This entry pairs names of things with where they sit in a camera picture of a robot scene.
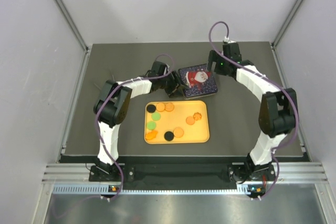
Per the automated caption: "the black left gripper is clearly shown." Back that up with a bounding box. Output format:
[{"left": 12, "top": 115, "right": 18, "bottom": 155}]
[{"left": 158, "top": 70, "right": 189, "bottom": 98}]

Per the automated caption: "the gold tin lid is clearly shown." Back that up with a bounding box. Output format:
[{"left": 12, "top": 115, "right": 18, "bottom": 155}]
[{"left": 178, "top": 64, "right": 218, "bottom": 99}]

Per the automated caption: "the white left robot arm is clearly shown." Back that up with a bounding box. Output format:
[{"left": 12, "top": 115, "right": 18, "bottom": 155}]
[{"left": 93, "top": 60, "right": 188, "bottom": 180}]

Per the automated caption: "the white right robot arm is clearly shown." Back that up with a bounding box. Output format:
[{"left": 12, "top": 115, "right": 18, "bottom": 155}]
[{"left": 207, "top": 42, "right": 298, "bottom": 184}]

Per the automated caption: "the orange scalloped cookie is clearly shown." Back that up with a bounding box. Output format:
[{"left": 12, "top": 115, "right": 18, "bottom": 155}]
[{"left": 165, "top": 103, "right": 175, "bottom": 112}]

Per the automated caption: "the orange round cookie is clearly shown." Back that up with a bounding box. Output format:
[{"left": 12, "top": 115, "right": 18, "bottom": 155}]
[{"left": 156, "top": 102, "right": 165, "bottom": 112}]

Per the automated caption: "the black sandwich cookie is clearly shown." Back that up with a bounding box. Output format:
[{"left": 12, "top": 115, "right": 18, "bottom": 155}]
[
  {"left": 164, "top": 131, "right": 174, "bottom": 141},
  {"left": 146, "top": 104, "right": 156, "bottom": 113}
]

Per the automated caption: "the orange swirl cookie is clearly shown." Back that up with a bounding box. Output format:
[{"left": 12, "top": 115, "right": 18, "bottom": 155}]
[{"left": 193, "top": 112, "right": 202, "bottom": 121}]

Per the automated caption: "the tan plain round cookie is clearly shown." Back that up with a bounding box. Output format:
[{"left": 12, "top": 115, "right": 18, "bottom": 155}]
[{"left": 186, "top": 116, "right": 195, "bottom": 125}]

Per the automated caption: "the green cookie upper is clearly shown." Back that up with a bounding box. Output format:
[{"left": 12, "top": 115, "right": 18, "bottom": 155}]
[{"left": 151, "top": 112, "right": 161, "bottom": 121}]

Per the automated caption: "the green cookie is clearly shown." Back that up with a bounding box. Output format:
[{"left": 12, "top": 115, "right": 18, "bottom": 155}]
[
  {"left": 151, "top": 112, "right": 161, "bottom": 121},
  {"left": 146, "top": 121, "right": 156, "bottom": 131}
]

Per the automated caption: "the yellow serving tray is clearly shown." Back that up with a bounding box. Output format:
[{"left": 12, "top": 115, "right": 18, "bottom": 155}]
[{"left": 144, "top": 100, "right": 210, "bottom": 144}]

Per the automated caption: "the tan dotted round cookie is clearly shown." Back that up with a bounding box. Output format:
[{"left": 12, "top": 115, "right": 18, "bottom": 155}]
[{"left": 173, "top": 127, "right": 184, "bottom": 138}]

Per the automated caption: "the green cookie lower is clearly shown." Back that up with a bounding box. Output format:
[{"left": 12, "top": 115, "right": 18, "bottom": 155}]
[{"left": 146, "top": 121, "right": 156, "bottom": 131}]

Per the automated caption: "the orange fish cookie left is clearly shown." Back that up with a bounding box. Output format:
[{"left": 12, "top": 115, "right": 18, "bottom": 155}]
[{"left": 144, "top": 130, "right": 158, "bottom": 141}]

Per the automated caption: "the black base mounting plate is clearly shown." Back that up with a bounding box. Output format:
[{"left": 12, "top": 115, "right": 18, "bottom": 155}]
[{"left": 89, "top": 155, "right": 263, "bottom": 190}]

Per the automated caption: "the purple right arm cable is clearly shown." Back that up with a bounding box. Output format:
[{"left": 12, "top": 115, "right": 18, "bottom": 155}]
[{"left": 208, "top": 21, "right": 300, "bottom": 201}]

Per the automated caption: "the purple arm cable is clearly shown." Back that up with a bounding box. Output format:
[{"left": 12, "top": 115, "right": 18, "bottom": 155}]
[
  {"left": 94, "top": 54, "right": 175, "bottom": 202},
  {"left": 208, "top": 21, "right": 300, "bottom": 201}
]

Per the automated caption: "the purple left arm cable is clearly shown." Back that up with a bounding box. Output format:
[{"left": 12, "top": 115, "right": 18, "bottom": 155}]
[{"left": 94, "top": 54, "right": 175, "bottom": 202}]

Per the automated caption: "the slotted cable duct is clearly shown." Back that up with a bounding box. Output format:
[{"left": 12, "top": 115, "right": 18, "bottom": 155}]
[{"left": 52, "top": 184, "right": 251, "bottom": 195}]

